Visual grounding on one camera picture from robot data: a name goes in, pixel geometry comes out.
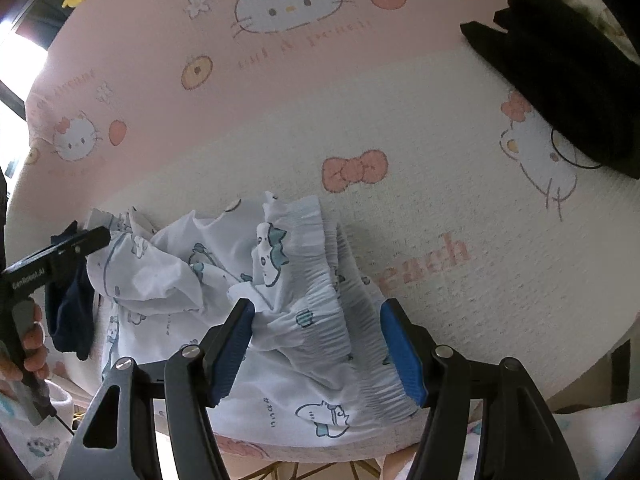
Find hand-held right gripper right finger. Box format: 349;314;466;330
379;298;581;480

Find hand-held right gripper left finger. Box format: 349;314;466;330
59;298;257;480

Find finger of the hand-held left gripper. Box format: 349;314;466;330
75;226;112;261
50;220;81;251

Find navy garment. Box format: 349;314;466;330
44;260;97;362

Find white cartoon print pants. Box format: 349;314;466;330
86;191;426;448

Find person's left forearm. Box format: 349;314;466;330
0;385;76;480

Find person's left hand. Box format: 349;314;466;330
22;304;52;387

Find pink Hello Kitty blanket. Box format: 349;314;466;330
20;0;640;466

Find glass balcony door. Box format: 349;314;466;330
0;10;51;121

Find black garment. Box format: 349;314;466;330
460;0;640;181

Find black cable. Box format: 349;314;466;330
45;405;76;436

